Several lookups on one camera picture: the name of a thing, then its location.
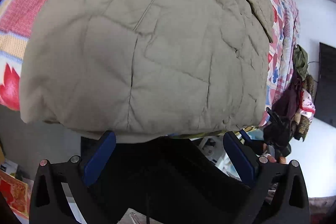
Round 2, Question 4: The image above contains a beige quilted jacket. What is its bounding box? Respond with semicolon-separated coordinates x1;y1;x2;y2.
19;0;273;142

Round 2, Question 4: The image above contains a pile of clothes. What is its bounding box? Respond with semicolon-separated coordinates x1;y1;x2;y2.
272;46;315;140

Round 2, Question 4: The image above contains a person's right hand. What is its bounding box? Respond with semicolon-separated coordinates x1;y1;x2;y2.
262;143;286;164

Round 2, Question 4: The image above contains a red patterned bag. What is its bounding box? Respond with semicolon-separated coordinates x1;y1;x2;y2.
0;170;30;220

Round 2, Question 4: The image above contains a patchwork leaf bedspread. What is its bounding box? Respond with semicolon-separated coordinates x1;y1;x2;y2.
1;0;300;111

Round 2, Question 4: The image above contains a black wall television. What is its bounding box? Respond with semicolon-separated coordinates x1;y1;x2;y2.
314;42;336;127

